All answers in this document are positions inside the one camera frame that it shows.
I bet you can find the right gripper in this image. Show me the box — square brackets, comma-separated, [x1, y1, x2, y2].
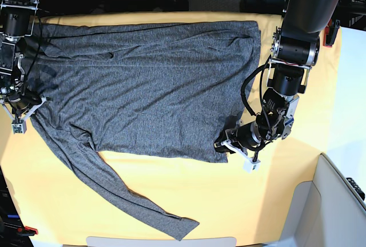
[1, 87, 47, 123]

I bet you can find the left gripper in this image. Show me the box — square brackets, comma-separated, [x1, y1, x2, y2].
[213, 121, 265, 161]

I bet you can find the grey long-sleeve shirt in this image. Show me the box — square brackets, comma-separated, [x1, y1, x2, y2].
[22, 21, 261, 240]

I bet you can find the black round arm base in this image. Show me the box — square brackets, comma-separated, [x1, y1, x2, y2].
[239, 0, 285, 15]

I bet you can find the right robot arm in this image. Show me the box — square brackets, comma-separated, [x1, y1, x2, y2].
[1, 0, 45, 126]

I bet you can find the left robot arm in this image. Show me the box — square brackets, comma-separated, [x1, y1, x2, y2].
[214, 0, 339, 164]

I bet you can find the yellow table cloth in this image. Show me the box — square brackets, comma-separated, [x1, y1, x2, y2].
[0, 10, 343, 246]

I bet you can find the white storage bin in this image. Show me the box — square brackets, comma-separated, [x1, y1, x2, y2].
[278, 154, 365, 246]

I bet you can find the red black clamp left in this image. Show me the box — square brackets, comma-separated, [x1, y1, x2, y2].
[17, 226, 38, 237]

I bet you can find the red black clamp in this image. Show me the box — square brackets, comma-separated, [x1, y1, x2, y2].
[17, 226, 38, 237]
[323, 19, 341, 47]

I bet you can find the black remote on bin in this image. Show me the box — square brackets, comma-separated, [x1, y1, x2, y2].
[347, 177, 365, 201]

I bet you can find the red black clamp right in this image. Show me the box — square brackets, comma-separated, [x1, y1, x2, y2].
[323, 19, 341, 47]

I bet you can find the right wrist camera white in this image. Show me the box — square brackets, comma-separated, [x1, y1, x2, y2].
[11, 121, 27, 134]

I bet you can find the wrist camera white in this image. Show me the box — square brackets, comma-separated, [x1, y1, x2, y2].
[11, 121, 27, 134]
[243, 160, 261, 173]

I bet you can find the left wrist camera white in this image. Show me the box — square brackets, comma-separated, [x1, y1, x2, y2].
[243, 160, 261, 173]

